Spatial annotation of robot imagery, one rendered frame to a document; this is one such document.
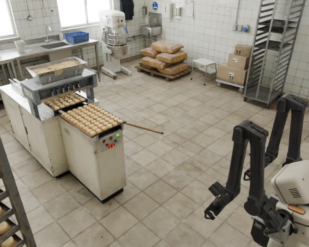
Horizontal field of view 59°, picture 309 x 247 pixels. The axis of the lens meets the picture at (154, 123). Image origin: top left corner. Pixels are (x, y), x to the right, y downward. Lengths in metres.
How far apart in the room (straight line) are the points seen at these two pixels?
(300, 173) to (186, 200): 1.86
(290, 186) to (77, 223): 2.14
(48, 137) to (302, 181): 2.49
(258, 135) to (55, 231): 2.28
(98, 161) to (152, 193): 0.80
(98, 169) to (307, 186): 1.90
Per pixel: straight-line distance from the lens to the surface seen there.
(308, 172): 1.52
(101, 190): 2.95
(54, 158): 3.33
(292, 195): 1.49
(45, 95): 3.08
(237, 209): 3.16
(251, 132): 1.23
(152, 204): 3.08
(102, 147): 2.63
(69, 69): 3.07
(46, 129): 3.12
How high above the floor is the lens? 2.23
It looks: 30 degrees down
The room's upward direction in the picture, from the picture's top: straight up
